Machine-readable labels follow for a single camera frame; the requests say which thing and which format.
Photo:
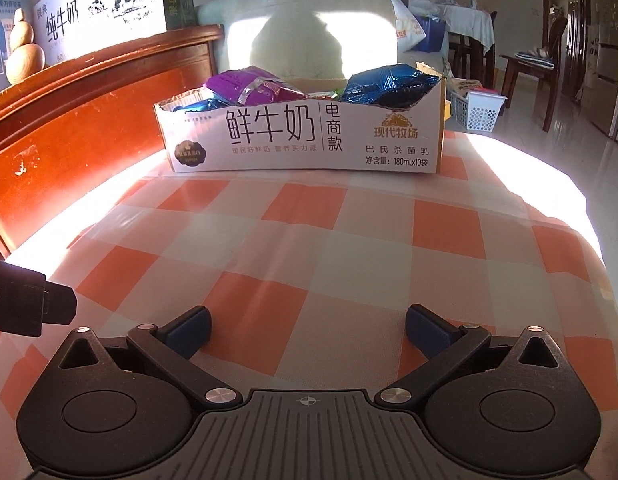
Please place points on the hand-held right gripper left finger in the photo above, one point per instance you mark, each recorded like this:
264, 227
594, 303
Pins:
189, 332

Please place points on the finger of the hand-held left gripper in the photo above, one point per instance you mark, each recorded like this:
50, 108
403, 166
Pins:
61, 305

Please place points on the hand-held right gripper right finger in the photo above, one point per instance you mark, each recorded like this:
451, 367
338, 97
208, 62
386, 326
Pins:
426, 330

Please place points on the cardboard box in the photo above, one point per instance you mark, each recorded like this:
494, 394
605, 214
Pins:
289, 135

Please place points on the small blue snack packet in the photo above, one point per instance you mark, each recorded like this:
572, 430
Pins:
199, 105

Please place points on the light blue snack packet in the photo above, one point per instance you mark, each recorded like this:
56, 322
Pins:
191, 95

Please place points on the large blue snack packet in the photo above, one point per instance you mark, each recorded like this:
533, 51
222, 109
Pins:
389, 85

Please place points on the green snack packet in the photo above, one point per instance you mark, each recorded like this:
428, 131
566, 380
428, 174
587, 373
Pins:
335, 93

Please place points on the purple snack packet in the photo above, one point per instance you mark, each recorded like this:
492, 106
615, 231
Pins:
249, 85

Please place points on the red wooden headboard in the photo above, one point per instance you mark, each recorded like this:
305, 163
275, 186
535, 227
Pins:
89, 135

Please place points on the white perforated plastic basket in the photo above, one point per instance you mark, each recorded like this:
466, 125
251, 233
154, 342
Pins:
481, 115

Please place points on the wooden gourd ornament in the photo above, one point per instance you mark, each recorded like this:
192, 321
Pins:
24, 62

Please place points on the beige sack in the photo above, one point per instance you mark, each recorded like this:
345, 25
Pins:
461, 86

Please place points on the striped seat cushion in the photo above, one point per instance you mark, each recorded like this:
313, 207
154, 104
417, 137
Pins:
534, 58

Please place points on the blue bag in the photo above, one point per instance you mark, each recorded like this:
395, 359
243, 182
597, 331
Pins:
431, 35

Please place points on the white and green milk carton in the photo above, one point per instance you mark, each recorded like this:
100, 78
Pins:
114, 10

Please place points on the orange and white plastic bag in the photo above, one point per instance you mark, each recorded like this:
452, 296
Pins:
406, 20

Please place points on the table with white cloth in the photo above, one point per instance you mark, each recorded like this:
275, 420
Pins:
469, 17

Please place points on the pale grey armchair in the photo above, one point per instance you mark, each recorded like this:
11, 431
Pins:
289, 25

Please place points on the white fridge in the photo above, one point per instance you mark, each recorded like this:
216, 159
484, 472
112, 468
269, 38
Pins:
609, 60

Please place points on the dark wooden door frame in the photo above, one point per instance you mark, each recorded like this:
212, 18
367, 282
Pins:
584, 35

